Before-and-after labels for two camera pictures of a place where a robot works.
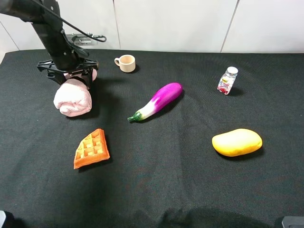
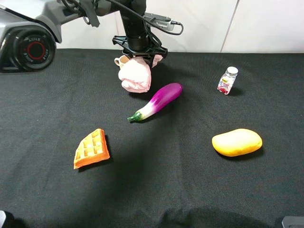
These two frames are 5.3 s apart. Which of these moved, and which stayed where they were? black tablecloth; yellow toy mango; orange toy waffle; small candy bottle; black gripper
Moved: black gripper
Stayed: black tablecloth; orange toy waffle; yellow toy mango; small candy bottle
